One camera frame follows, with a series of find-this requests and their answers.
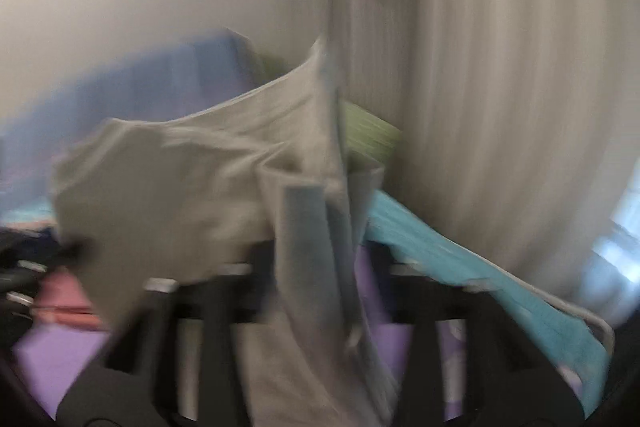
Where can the blue plaid sheet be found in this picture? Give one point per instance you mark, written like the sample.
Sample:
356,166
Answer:
125,97

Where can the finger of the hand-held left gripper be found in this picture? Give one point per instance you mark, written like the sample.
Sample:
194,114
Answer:
70,252

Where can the green pillow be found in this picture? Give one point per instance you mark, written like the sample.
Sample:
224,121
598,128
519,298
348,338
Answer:
370,134

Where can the purple floral duvet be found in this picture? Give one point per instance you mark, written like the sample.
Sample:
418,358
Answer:
450,257

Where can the white pleated curtain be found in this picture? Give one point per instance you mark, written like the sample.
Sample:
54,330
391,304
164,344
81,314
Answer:
475,82

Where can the pink folded garment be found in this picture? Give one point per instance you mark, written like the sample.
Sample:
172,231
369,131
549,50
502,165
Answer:
65,302

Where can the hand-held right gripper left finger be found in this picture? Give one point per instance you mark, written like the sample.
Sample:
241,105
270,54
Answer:
260,287

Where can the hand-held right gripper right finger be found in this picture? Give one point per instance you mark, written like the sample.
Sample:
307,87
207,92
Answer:
380,287

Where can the grey long-sleeve shirt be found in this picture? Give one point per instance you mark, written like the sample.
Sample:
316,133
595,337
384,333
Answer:
200,187

